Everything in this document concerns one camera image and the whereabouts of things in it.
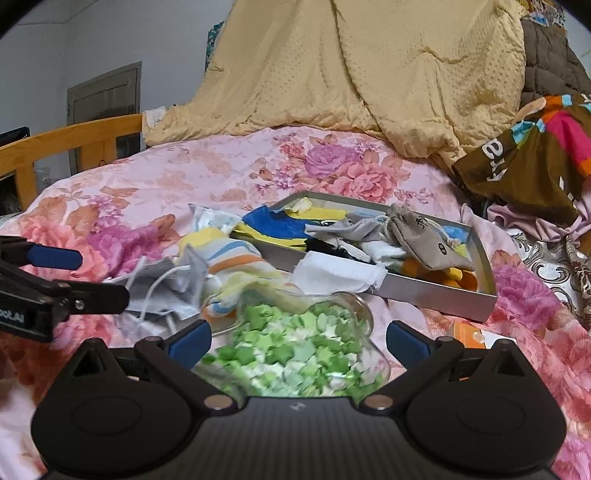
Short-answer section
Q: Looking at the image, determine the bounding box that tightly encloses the orange white box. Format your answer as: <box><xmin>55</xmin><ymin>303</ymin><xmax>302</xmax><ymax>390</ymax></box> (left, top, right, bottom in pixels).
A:
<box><xmin>445</xmin><ymin>320</ymin><xmax>518</xmax><ymax>352</ymax></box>

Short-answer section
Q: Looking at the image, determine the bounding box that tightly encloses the yellow dotted quilt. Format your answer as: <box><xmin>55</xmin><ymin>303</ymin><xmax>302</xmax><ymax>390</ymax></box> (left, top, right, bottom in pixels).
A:
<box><xmin>143</xmin><ymin>0</ymin><xmax>527</xmax><ymax>169</ymax></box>

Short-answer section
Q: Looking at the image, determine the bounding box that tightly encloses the brown white ornate sheet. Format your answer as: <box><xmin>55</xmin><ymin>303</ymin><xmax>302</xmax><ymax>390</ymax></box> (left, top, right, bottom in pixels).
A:
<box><xmin>508</xmin><ymin>230</ymin><xmax>591</xmax><ymax>334</ymax></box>

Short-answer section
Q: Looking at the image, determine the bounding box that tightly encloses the grey panelled door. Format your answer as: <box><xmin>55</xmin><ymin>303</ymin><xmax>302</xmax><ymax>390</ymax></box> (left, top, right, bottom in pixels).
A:
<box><xmin>67</xmin><ymin>61</ymin><xmax>142</xmax><ymax>163</ymax></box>

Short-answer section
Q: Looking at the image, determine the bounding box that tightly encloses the grey drawstring pouch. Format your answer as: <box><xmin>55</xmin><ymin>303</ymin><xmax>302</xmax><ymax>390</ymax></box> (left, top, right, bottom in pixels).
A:
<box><xmin>385</xmin><ymin>203</ymin><xmax>476</xmax><ymax>272</ymax></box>

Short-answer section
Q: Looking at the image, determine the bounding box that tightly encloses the black lace cloth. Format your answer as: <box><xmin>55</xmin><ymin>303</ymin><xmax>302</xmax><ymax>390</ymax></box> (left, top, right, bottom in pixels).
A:
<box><xmin>307</xmin><ymin>237</ymin><xmax>366</xmax><ymax>265</ymax></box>

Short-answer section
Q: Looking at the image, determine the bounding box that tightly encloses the pink floral bedsheet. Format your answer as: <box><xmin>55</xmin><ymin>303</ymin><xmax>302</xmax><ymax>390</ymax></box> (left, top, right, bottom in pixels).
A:
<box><xmin>0</xmin><ymin>124</ymin><xmax>591</xmax><ymax>480</ymax></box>

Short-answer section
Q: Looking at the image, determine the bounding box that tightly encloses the yellow orange striped cloth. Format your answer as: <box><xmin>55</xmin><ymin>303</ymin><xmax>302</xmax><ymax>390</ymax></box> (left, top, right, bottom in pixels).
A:
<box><xmin>178</xmin><ymin>228</ymin><xmax>290</xmax><ymax>324</ymax></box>

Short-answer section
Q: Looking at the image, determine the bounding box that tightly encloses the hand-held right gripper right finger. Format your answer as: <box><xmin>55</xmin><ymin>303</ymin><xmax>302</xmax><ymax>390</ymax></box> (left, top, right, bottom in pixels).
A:
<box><xmin>360</xmin><ymin>319</ymin><xmax>520</xmax><ymax>411</ymax></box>

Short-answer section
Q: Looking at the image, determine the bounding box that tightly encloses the brown quilted blanket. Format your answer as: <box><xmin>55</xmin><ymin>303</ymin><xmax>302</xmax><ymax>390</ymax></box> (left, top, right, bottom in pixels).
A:
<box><xmin>515</xmin><ymin>18</ymin><xmax>591</xmax><ymax>117</ymax></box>

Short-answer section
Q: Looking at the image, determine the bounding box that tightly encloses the grey face mask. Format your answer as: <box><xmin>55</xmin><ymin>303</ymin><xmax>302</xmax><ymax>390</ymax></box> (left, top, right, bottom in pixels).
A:
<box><xmin>104</xmin><ymin>251</ymin><xmax>211</xmax><ymax>334</ymax></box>

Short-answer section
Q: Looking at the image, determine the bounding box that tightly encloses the colourful floral fabric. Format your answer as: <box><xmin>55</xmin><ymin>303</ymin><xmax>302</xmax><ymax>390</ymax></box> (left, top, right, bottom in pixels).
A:
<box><xmin>519</xmin><ymin>0</ymin><xmax>567</xmax><ymax>31</ymax></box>

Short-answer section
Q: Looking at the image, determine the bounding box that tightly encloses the white gauze cloth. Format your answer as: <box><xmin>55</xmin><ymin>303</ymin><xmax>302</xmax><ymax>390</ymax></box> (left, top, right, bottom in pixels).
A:
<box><xmin>291</xmin><ymin>251</ymin><xmax>389</xmax><ymax>296</ymax></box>

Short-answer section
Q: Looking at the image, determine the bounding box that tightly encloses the grey white sock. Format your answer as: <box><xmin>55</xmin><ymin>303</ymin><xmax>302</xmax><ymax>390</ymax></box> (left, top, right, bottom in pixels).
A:
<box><xmin>305</xmin><ymin>215</ymin><xmax>408</xmax><ymax>265</ymax></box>

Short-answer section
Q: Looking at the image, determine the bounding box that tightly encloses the teal patterned cloth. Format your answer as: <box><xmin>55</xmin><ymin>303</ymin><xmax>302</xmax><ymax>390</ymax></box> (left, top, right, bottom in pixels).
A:
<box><xmin>204</xmin><ymin>21</ymin><xmax>225</xmax><ymax>71</ymax></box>

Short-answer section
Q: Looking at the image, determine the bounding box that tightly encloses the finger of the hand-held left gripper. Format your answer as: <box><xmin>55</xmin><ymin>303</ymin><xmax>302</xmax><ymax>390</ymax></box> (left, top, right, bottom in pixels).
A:
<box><xmin>28</xmin><ymin>279</ymin><xmax>131</xmax><ymax>318</ymax></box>
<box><xmin>0</xmin><ymin>235</ymin><xmax>84</xmax><ymax>273</ymax></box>

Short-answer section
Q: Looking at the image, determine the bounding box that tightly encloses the grey metal tray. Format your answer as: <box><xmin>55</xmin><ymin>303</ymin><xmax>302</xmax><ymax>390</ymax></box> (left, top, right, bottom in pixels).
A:
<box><xmin>229</xmin><ymin>191</ymin><xmax>499</xmax><ymax>323</ymax></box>

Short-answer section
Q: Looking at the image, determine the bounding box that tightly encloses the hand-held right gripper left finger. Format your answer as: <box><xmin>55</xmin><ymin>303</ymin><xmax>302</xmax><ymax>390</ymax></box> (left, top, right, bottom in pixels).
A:
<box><xmin>69</xmin><ymin>318</ymin><xmax>237</xmax><ymax>411</ymax></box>

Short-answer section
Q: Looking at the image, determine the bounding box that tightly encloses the wooden bed headboard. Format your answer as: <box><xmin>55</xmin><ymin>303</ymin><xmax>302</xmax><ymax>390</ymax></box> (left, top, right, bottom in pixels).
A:
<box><xmin>0</xmin><ymin>113</ymin><xmax>144</xmax><ymax>211</ymax></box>

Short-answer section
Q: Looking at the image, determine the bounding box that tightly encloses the clear glass jar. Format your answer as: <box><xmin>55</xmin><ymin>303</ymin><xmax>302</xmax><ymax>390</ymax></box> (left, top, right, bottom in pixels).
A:
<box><xmin>191</xmin><ymin>281</ymin><xmax>393</xmax><ymax>398</ymax></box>

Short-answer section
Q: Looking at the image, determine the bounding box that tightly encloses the black monitor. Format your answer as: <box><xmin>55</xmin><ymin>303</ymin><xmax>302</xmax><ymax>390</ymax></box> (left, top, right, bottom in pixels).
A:
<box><xmin>0</xmin><ymin>127</ymin><xmax>31</xmax><ymax>149</ymax></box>

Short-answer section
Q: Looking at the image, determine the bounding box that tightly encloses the white cloth corner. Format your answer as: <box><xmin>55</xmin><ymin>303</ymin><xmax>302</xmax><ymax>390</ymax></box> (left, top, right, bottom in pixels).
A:
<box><xmin>142</xmin><ymin>106</ymin><xmax>168</xmax><ymax>136</ymax></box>

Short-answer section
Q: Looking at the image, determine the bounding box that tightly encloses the orange plush item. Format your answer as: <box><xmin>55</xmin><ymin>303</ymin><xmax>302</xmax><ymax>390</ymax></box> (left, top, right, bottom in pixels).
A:
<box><xmin>399</xmin><ymin>257</ymin><xmax>479</xmax><ymax>292</ymax></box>

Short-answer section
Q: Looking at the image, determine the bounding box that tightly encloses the brown multicoloured striped towel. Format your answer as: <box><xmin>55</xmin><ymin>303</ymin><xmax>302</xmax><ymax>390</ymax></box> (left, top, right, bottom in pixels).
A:
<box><xmin>451</xmin><ymin>92</ymin><xmax>591</xmax><ymax>227</ymax></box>

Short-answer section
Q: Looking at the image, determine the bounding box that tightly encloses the lilac cloth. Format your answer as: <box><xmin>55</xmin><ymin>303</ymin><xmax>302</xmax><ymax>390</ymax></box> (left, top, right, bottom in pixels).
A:
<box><xmin>487</xmin><ymin>182</ymin><xmax>591</xmax><ymax>259</ymax></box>

